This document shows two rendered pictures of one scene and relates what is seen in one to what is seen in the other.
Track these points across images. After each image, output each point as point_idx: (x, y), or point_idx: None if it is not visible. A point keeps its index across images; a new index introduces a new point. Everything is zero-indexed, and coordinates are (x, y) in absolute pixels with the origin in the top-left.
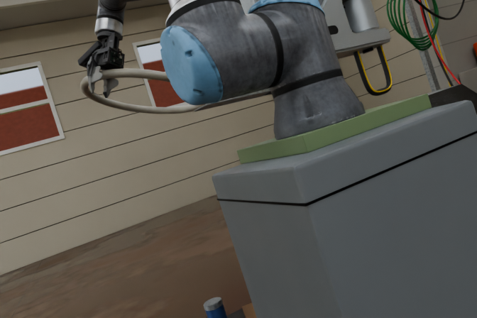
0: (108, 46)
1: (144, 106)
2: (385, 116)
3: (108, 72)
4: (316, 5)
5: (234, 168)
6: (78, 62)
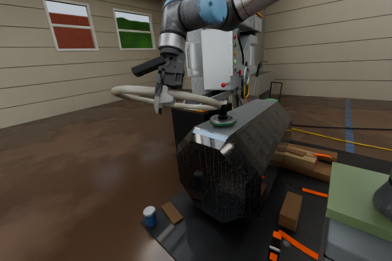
0: (176, 66)
1: (143, 98)
2: None
3: (174, 94)
4: None
5: (357, 242)
6: (133, 70)
